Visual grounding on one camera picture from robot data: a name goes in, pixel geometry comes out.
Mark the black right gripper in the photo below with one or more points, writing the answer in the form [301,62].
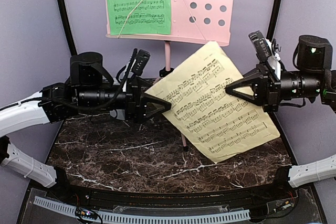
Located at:
[266,88]

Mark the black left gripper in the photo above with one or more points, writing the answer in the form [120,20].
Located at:
[137,109]

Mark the white metronome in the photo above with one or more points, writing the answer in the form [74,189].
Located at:
[118,114]

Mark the yellow paper sheet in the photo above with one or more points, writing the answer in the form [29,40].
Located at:
[219,125]

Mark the pink music stand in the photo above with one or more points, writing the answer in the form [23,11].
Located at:
[192,21]

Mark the green paper sheet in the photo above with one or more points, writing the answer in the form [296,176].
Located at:
[127,17]

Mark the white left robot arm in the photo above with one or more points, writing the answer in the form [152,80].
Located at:
[52,104]

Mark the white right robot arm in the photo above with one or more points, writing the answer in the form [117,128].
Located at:
[312,54]

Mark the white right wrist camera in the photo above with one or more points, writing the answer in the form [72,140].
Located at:
[266,52]

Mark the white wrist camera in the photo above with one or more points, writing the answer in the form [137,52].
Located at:
[141,58]
[266,52]

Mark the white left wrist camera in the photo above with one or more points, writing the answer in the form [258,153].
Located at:
[141,58]

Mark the black right frame post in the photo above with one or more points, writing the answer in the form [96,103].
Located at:
[273,19]

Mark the black frame post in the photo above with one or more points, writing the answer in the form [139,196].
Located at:
[273,19]
[66,26]

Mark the black front rail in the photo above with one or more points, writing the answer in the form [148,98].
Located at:
[253,197]

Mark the grey cable duct strip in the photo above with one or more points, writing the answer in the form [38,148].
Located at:
[142,215]

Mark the black left frame post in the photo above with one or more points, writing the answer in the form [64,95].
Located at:
[66,26]

